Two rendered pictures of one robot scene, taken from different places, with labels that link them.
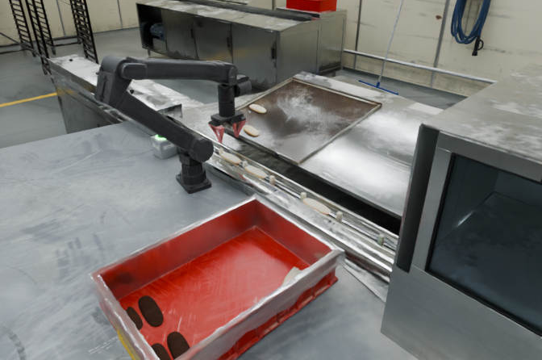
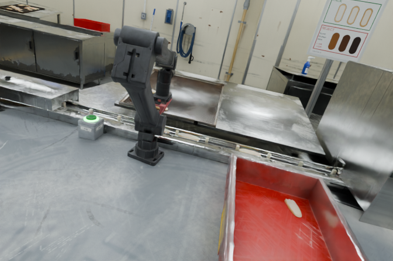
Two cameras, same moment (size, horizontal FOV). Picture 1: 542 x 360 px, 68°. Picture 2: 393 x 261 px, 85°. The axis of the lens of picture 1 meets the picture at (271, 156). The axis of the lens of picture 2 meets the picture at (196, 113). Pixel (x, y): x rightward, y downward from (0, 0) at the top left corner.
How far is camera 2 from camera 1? 86 cm
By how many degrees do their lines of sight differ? 38
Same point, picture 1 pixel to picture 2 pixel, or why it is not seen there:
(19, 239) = not seen: outside the picture
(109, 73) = (138, 47)
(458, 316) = not seen: outside the picture
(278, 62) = (81, 61)
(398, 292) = (385, 193)
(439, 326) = not seen: outside the picture
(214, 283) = (262, 237)
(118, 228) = (124, 223)
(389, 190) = (276, 134)
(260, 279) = (281, 217)
